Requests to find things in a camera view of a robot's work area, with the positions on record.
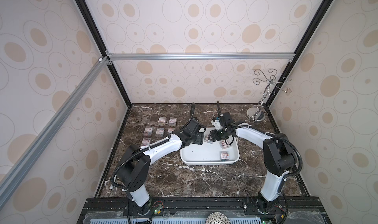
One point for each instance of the metal mesh ball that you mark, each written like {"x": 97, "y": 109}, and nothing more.
{"x": 217, "y": 218}

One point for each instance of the horizontal aluminium rail back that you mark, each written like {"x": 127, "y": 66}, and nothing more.
{"x": 198, "y": 56}

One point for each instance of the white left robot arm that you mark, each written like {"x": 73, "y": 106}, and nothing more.
{"x": 131, "y": 172}

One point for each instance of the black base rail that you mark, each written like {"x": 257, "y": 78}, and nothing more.
{"x": 196, "y": 210}

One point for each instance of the silver wire hook stand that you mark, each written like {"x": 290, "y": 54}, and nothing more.
{"x": 256, "y": 113}

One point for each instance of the black corner frame post left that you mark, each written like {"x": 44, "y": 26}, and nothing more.
{"x": 92, "y": 26}

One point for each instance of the white plastic storage tray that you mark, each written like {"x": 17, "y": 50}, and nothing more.
{"x": 209, "y": 154}

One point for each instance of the black corner frame post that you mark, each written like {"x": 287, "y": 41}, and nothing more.
{"x": 308, "y": 34}
{"x": 92, "y": 26}

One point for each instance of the paper clip box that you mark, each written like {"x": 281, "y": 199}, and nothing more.
{"x": 208, "y": 139}
{"x": 224, "y": 156}
{"x": 224, "y": 145}
{"x": 170, "y": 130}
{"x": 161, "y": 121}
{"x": 159, "y": 132}
{"x": 146, "y": 141}
{"x": 172, "y": 122}
{"x": 148, "y": 131}

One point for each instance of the diagonal aluminium rail left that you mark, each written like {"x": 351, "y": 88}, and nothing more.
{"x": 18, "y": 172}

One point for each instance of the black corner frame post right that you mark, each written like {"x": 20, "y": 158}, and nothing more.
{"x": 308, "y": 34}

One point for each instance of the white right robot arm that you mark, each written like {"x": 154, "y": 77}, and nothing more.
{"x": 279, "y": 154}

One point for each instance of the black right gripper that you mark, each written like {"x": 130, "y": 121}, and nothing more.
{"x": 215, "y": 134}

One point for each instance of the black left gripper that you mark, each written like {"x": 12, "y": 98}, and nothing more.
{"x": 200, "y": 137}

